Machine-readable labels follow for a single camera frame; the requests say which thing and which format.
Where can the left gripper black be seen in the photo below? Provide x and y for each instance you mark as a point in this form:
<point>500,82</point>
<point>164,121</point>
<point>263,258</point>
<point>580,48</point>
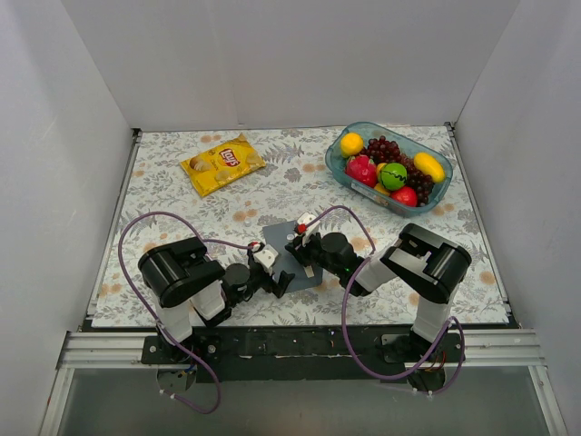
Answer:
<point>268,278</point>

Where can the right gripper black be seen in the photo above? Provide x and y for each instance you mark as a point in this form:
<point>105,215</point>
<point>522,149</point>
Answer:
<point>300,252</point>

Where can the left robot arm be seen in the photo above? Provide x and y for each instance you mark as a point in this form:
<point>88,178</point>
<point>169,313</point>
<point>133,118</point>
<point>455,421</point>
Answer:
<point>183,277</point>

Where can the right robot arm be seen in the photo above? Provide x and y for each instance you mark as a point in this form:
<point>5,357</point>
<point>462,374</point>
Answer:
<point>429,264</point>

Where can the teal plastic fruit basket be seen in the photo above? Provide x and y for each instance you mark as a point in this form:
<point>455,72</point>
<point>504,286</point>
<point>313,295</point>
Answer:
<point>367,130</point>

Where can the yellow Lays chips bag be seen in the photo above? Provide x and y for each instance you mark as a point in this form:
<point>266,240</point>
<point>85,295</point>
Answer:
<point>223,164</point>

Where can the yellow lemon left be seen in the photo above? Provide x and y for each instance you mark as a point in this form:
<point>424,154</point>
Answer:
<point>351,144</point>

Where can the small orange fruit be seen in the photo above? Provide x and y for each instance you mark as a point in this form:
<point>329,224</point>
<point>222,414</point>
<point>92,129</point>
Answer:
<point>379,168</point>

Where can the green ball fruit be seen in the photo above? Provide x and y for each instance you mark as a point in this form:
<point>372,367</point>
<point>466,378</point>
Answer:
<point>393,176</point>

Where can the red apple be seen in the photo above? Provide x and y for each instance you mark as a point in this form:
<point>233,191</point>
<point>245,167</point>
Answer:
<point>405,195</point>

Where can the purple grape bunch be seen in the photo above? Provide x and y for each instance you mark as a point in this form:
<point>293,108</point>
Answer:
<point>380,150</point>

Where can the floral tablecloth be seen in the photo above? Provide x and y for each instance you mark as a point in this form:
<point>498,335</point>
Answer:
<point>160,206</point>

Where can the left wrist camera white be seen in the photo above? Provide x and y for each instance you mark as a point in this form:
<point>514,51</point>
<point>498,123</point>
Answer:
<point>266,256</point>

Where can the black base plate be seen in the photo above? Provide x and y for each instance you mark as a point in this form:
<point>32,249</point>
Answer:
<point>236,354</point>

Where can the aluminium frame rail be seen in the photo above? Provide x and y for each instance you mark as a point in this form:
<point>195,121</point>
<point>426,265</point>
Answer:
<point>484,348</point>

